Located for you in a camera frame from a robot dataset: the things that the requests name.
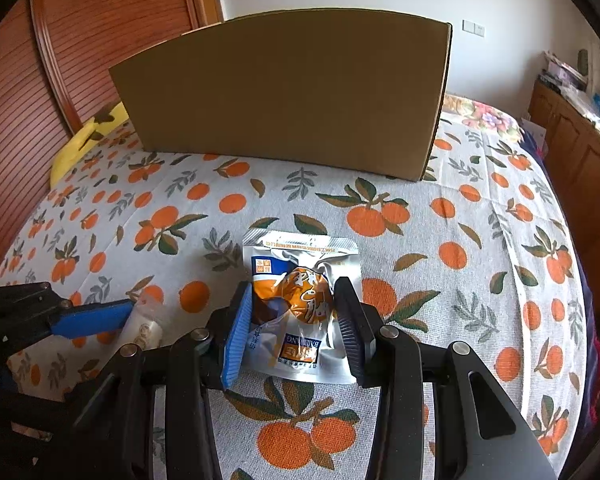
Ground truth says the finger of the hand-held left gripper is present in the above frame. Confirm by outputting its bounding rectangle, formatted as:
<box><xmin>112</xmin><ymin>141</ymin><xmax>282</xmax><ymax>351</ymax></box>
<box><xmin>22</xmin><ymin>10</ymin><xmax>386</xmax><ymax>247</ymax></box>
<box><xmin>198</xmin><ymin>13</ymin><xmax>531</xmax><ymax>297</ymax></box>
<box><xmin>0</xmin><ymin>282</ymin><xmax>135</xmax><ymax>357</ymax></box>

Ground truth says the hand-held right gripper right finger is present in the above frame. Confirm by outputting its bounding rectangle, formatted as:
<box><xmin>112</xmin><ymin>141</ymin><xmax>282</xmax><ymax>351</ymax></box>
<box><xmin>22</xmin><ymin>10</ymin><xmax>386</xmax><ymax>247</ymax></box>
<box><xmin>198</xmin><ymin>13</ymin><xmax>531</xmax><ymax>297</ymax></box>
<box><xmin>332</xmin><ymin>276</ymin><xmax>558</xmax><ymax>480</ymax></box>

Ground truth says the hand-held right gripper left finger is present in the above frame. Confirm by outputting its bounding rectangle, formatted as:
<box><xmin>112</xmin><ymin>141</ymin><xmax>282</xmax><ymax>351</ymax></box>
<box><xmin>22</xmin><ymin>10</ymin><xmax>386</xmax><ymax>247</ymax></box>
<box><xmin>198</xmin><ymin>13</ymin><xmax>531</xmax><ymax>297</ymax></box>
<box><xmin>70</xmin><ymin>282</ymin><xmax>255</xmax><ymax>480</ymax></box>

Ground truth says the small white snack packet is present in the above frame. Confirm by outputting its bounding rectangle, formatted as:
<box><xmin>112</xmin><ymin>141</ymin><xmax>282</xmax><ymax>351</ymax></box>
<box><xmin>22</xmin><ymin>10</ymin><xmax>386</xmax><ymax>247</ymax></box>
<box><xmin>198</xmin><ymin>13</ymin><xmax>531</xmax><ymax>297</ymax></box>
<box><xmin>117</xmin><ymin>292</ymin><xmax>173</xmax><ymax>351</ymax></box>

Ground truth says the silver orange snack packet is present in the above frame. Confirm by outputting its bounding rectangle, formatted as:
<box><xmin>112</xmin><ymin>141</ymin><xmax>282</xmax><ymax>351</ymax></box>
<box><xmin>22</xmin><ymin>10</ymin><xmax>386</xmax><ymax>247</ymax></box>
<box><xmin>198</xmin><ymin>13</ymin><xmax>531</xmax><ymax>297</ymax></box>
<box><xmin>242</xmin><ymin>228</ymin><xmax>363</xmax><ymax>386</ymax></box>

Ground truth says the brown cardboard box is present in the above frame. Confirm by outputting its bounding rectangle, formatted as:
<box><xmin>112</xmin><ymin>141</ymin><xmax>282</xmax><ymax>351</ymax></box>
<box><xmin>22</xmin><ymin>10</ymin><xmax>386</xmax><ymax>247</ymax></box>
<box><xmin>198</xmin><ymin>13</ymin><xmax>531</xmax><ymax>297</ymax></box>
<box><xmin>109</xmin><ymin>7</ymin><xmax>453</xmax><ymax>183</ymax></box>

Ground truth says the orange fruit print bedsheet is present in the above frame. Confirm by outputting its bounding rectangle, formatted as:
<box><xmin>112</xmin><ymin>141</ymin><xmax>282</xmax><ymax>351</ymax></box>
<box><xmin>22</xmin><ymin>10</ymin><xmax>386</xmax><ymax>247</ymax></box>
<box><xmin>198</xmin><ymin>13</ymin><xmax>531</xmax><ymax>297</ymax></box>
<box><xmin>0</xmin><ymin>95</ymin><xmax>588</xmax><ymax>480</ymax></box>

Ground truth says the yellow plush pillow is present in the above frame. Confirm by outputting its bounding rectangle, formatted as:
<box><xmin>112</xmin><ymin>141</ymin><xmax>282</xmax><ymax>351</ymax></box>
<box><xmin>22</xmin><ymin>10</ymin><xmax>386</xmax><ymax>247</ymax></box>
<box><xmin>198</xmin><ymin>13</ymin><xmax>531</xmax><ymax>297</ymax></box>
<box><xmin>50</xmin><ymin>101</ymin><xmax>128</xmax><ymax>186</ymax></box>

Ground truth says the floral cloth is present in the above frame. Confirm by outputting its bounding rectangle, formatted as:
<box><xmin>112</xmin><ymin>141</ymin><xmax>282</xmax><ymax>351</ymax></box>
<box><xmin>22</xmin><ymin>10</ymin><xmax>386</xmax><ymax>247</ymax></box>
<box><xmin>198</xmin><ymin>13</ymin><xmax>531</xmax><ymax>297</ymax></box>
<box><xmin>442</xmin><ymin>94</ymin><xmax>526</xmax><ymax>141</ymax></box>

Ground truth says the white paper sheet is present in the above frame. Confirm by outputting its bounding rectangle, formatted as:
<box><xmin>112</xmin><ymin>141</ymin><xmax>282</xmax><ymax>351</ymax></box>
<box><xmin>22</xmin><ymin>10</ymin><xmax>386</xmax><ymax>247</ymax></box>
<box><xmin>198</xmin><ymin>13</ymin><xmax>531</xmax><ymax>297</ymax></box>
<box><xmin>522</xmin><ymin>115</ymin><xmax>549</xmax><ymax>157</ymax></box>

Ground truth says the wooden cabinet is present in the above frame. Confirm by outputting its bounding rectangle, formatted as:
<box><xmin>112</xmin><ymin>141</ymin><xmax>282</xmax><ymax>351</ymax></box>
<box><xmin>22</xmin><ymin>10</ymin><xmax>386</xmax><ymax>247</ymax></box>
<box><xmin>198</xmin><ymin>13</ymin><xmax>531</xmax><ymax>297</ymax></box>
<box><xmin>527</xmin><ymin>80</ymin><xmax>600</xmax><ymax>311</ymax></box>

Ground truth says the wooden slatted wardrobe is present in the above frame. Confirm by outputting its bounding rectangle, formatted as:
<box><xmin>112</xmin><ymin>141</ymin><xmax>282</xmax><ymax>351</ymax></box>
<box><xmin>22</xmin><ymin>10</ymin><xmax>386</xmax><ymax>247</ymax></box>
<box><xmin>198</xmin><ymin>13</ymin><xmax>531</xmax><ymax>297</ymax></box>
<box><xmin>0</xmin><ymin>0</ymin><xmax>224</xmax><ymax>291</ymax></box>

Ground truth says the pile of papers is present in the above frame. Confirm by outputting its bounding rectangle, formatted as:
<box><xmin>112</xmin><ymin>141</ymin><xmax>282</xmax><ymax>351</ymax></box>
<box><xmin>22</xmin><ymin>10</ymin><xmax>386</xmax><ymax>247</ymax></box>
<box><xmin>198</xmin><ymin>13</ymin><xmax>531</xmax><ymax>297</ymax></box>
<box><xmin>537</xmin><ymin>50</ymin><xmax>589</xmax><ymax>94</ymax></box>

